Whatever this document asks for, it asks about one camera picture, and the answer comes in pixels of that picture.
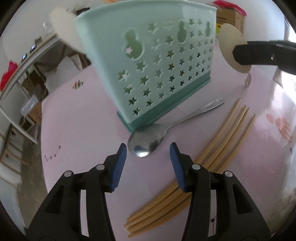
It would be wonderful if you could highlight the pink patterned table mat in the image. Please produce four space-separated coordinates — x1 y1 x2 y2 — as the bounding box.
41 48 295 240

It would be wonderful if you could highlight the steel table spoon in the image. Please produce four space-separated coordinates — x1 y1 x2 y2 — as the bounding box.
127 98 224 158

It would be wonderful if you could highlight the mint green utensil holder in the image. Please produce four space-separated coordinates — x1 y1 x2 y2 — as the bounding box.
75 1 217 131

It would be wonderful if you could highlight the white sack under table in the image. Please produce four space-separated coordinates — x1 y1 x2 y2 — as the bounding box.
44 54 82 94

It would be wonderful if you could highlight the white long side table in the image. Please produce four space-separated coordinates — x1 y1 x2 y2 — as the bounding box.
1 34 59 144

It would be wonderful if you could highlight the white ceramic spoon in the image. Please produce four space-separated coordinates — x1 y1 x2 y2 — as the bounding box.
219 23 251 88

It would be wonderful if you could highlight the cardboard box right side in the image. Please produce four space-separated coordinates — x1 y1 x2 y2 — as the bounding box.
216 9 245 34

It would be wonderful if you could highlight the red bag in box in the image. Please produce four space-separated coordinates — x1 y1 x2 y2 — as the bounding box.
213 0 247 16

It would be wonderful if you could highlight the red plastic bag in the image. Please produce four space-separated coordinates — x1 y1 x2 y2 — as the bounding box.
0 61 18 92

